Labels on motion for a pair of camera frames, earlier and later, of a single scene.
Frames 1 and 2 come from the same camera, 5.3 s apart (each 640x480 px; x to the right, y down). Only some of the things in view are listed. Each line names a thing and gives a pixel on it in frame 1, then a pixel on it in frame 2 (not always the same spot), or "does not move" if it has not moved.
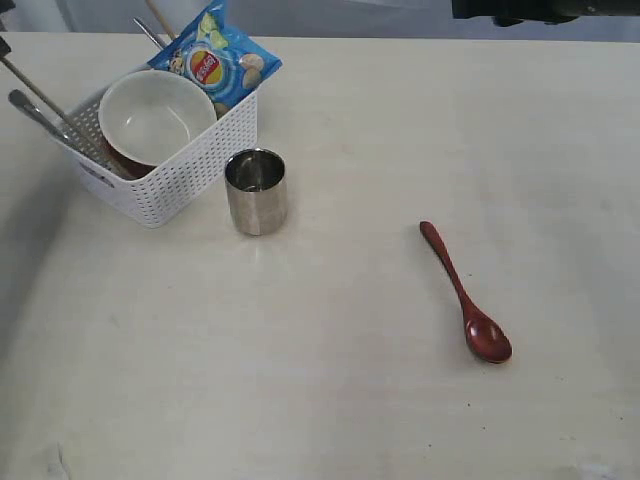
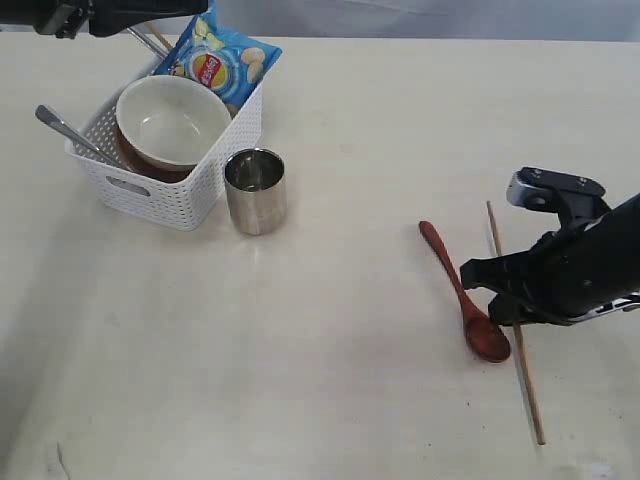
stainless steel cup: (256, 191) does not move
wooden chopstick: (160, 20) -> (161, 36)
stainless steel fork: (16, 97) -> (51, 117)
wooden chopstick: (35, 91) -> (518, 340)
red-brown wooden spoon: (484, 336) does not move
